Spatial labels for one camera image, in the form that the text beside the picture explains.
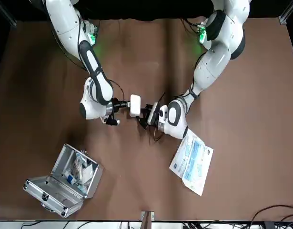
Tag silver aluminium case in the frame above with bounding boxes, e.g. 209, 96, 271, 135
23, 143, 104, 219

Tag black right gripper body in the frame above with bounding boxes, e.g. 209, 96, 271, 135
112, 99, 124, 112

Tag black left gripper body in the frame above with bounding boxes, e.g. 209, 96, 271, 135
145, 107, 158, 131

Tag small white medicine box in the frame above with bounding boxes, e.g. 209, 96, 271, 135
129, 94, 141, 118

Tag white blue face mask packet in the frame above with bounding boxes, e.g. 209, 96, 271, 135
181, 139, 214, 197
169, 128, 207, 185

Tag aluminium frame post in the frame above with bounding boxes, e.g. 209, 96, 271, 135
0, 0, 18, 27
278, 0, 293, 25
141, 210, 155, 229

